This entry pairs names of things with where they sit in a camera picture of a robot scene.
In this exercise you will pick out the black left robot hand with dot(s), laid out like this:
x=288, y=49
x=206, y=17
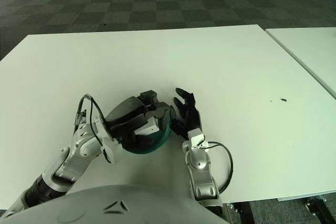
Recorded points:
x=123, y=111

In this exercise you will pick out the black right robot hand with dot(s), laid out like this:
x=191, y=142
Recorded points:
x=193, y=119

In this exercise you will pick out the white charger block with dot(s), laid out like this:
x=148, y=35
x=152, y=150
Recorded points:
x=152, y=127

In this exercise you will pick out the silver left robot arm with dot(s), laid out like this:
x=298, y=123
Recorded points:
x=81, y=148

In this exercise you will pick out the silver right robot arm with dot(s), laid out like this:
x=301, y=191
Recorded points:
x=199, y=161

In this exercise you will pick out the green round plate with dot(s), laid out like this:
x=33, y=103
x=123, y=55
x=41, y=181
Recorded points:
x=164, y=136

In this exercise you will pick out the white robot torso shell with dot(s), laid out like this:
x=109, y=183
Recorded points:
x=78, y=205

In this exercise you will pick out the white neighbouring table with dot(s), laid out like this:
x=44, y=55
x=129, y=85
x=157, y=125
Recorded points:
x=309, y=48

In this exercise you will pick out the black table leg frame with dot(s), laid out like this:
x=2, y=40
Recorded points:
x=245, y=213
x=316, y=205

